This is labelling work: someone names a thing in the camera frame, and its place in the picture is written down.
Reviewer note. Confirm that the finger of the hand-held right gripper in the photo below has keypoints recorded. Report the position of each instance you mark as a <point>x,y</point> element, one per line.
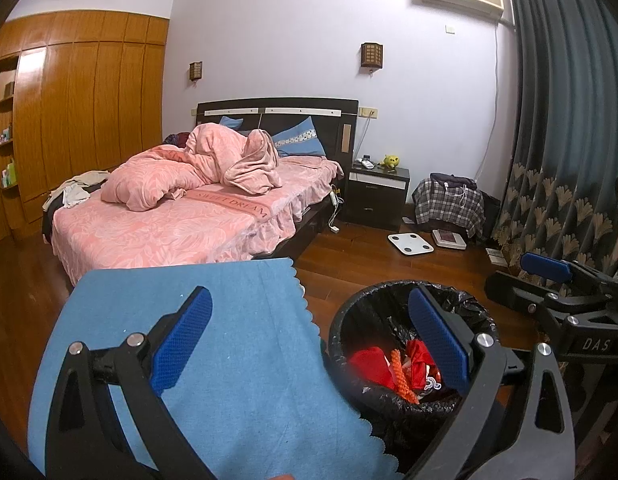
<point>514,290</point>
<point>544,265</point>

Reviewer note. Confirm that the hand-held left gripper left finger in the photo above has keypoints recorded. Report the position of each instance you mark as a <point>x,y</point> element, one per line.
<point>181,340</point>

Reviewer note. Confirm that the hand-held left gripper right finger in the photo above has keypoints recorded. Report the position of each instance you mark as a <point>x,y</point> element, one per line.
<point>439,340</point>

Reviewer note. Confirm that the red plastic bag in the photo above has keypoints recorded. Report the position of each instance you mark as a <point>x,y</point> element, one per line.
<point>419,360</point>

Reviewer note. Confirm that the small orange foam net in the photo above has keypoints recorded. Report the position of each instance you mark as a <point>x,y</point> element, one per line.
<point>401,380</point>

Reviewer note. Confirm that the black trash bin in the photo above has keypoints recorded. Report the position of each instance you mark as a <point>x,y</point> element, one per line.
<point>339,330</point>

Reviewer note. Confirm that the small white box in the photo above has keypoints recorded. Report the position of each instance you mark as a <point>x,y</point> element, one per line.
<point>497,256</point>

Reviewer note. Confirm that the black bin liner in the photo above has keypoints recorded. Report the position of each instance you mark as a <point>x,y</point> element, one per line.
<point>379,315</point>

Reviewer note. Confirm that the blue scalloped table cloth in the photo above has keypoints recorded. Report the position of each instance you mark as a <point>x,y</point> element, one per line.
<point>249,360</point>

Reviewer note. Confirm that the pink bathroom scale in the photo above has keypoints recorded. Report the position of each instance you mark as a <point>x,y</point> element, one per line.
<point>449,239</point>

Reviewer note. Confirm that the white bathroom scale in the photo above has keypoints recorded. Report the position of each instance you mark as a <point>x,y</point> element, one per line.
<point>410,244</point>

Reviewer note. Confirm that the plaid cloth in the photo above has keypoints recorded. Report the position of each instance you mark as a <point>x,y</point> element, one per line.
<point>446,210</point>

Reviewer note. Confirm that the bed with pink sheet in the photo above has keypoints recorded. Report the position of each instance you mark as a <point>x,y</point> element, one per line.
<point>164,230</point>

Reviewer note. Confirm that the dark jacket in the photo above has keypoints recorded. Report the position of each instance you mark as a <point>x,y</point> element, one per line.
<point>454,181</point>

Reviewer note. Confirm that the dark nightstand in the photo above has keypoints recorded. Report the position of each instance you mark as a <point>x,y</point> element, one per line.
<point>374,200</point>

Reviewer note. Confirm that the dark patterned curtain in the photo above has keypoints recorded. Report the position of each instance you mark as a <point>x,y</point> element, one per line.
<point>564,110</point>

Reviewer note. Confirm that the pink duvet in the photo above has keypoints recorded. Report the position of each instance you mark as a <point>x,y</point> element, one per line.
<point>159,175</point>

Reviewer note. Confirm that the white power strip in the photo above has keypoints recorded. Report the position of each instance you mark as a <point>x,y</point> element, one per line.
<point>334,198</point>

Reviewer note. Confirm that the yellow-green plush toy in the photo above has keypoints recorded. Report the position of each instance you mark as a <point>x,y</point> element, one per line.
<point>390,161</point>

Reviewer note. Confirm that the pile of clothes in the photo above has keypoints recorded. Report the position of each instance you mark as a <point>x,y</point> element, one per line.
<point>74,190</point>

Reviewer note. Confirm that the white phone handset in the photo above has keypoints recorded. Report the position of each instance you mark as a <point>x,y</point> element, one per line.
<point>364,163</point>

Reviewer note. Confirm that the dark red cloth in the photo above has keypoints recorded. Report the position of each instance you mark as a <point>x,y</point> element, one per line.
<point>176,140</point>

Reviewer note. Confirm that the small blue pillow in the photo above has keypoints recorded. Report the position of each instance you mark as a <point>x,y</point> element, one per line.
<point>231,122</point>

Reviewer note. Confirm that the large blue pillow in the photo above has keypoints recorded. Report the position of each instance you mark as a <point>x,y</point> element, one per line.
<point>299,137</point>

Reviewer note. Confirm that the wooden wardrobe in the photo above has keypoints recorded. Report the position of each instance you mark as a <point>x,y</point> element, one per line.
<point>89,110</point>

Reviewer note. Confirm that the dark wooden headboard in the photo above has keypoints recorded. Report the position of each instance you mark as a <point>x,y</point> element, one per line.
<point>334,115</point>

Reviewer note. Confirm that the wall socket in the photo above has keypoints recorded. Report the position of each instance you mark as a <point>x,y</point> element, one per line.
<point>368,112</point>

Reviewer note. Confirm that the small wall lamp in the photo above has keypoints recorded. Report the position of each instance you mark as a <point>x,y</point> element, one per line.
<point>196,71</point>

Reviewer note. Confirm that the large wall lamp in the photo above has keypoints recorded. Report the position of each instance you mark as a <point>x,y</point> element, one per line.
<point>371,56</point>

